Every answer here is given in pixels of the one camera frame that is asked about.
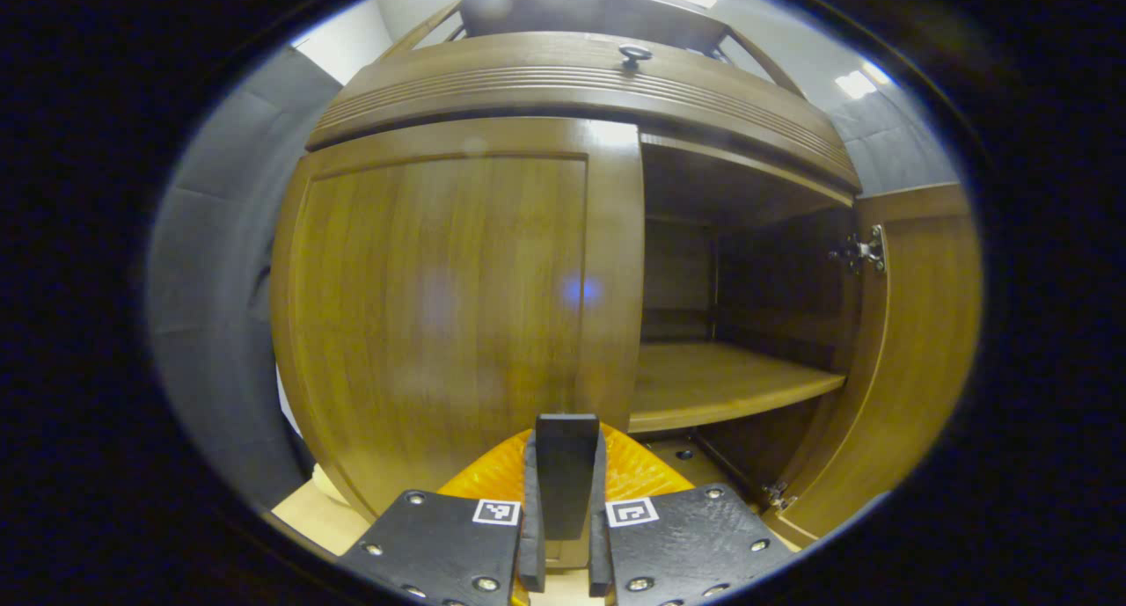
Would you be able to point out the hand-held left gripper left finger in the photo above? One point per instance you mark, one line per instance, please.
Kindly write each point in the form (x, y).
(440, 544)

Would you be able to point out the wooden cabinet drawer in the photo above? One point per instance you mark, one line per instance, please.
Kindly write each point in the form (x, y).
(528, 87)

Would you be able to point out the wooden double-door shoe cabinet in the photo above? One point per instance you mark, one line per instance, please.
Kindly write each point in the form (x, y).
(721, 382)

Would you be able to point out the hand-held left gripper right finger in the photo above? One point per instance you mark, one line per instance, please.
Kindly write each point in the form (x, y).
(695, 544)

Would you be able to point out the small ceiling light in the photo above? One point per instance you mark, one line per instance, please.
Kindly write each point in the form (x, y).
(858, 83)

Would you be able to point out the wooden cabinet door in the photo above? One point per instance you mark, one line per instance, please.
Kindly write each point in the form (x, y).
(924, 342)
(440, 307)

